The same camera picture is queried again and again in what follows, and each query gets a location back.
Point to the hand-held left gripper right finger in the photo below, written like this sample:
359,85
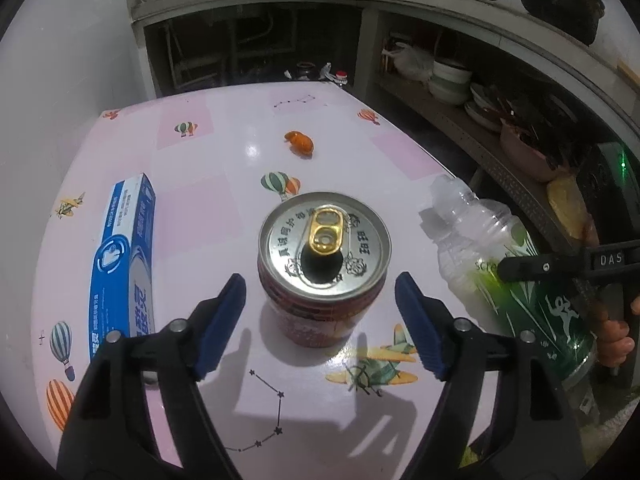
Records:
422,325

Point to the pink basin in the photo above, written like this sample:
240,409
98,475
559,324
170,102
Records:
525,155

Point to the red drink can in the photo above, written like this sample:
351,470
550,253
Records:
360,250

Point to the dark jar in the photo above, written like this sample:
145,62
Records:
306,71

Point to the yellow bag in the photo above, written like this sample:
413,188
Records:
570,207

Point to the white plastic bag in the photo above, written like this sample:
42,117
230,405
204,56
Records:
412,62

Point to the black cooking pot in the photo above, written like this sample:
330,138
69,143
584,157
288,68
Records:
560,7

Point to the stack of plates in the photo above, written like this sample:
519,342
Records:
482,107

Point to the concrete kitchen counter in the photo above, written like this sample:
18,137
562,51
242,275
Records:
400,2

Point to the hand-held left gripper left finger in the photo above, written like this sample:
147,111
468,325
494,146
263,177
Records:
220,325

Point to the blue and white carton box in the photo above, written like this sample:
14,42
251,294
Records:
122,270

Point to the small orange toy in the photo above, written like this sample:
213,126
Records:
300,141

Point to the stack of white bowls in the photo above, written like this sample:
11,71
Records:
450,82

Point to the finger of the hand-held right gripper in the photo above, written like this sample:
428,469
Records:
550,265

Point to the person's right hand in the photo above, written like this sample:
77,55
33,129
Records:
614,342

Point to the bottle with red cap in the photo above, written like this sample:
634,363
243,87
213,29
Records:
341,77

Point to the green label plastic bottle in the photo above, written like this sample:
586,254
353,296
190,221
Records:
530,320

